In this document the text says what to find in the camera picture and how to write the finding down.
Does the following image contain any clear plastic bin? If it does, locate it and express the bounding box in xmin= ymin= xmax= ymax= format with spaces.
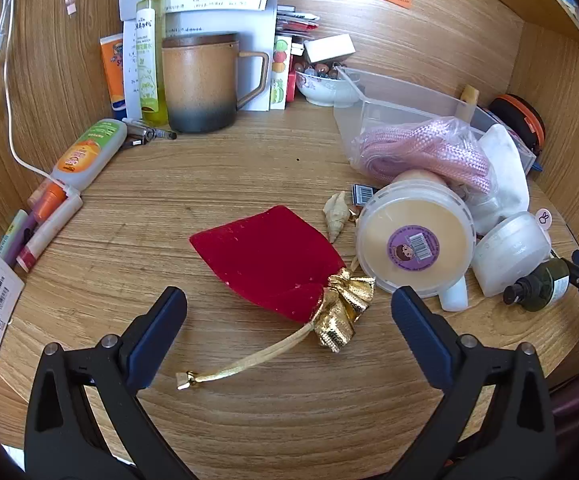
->
xmin=333 ymin=66 xmax=537 ymax=181

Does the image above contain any black orange zipper case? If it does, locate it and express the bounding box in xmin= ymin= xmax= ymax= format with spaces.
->
xmin=487 ymin=94 xmax=546 ymax=157

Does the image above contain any white red lip balm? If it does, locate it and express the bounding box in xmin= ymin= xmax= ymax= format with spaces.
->
xmin=16 ymin=191 xmax=84 ymax=273

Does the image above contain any beige seashell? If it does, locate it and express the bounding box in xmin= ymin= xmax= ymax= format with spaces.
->
xmin=323 ymin=192 xmax=353 ymax=243

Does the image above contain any white bowl of beads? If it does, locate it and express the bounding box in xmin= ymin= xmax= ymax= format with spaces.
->
xmin=294 ymin=62 xmax=363 ymax=107

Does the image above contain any orange lip balm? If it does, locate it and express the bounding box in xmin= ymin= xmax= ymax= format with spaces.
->
xmin=27 ymin=182 xmax=68 ymax=221

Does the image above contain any brown ceramic mug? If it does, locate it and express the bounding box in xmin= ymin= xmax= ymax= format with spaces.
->
xmin=161 ymin=32 xmax=270 ymax=134

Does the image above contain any wooden desktop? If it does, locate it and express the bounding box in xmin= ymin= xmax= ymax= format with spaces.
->
xmin=0 ymin=95 xmax=579 ymax=480

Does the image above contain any yellow slime tub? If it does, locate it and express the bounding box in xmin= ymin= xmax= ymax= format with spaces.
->
xmin=354 ymin=180 xmax=476 ymax=297

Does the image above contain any stack of booklets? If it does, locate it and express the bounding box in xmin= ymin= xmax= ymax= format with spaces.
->
xmin=276 ymin=5 xmax=320 ymax=56

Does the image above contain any small white bottle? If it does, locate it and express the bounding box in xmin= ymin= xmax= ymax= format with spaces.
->
xmin=438 ymin=275 xmax=469 ymax=312

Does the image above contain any white tube orange label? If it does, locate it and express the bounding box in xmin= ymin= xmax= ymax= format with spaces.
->
xmin=50 ymin=118 xmax=128 ymax=191

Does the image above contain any frosted white round jar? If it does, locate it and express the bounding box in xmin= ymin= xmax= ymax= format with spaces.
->
xmin=471 ymin=211 xmax=553 ymax=297

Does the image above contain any small white box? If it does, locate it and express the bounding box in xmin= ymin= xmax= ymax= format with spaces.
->
xmin=303 ymin=35 xmax=356 ymax=63

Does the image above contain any fruit printed box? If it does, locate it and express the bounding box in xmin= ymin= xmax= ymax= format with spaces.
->
xmin=270 ymin=35 xmax=290 ymax=110

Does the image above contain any small yellow bottle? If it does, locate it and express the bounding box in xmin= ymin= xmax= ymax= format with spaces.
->
xmin=459 ymin=85 xmax=480 ymax=121

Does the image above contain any dark green spray bottle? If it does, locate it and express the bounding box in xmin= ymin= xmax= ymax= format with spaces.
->
xmin=502 ymin=257 xmax=570 ymax=313

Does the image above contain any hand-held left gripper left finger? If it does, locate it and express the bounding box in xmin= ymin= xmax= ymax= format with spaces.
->
xmin=24 ymin=286 xmax=195 ymax=480

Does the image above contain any pink rope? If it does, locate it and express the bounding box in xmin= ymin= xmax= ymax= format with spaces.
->
xmin=349 ymin=116 xmax=500 ymax=198

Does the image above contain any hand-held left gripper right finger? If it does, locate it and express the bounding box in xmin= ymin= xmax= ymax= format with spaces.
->
xmin=391 ymin=285 xmax=557 ymax=480

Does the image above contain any pink rabbit tag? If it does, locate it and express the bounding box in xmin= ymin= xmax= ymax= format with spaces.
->
xmin=532 ymin=207 xmax=555 ymax=233

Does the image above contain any blue barcode card pack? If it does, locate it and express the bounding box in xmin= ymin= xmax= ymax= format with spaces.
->
xmin=352 ymin=183 xmax=381 ymax=207

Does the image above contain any white charging cable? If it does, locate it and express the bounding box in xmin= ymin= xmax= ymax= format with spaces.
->
xmin=0 ymin=0 xmax=83 ymax=196

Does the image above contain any yellow green spray bottle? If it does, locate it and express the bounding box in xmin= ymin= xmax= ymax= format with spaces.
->
xmin=136 ymin=0 xmax=169 ymax=128

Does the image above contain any orange sunscreen tube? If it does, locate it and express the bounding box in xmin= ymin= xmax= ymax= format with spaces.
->
xmin=100 ymin=34 xmax=128 ymax=113

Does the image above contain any red velvet drawstring pouch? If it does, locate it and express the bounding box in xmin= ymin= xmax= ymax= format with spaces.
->
xmin=176 ymin=205 xmax=376 ymax=392

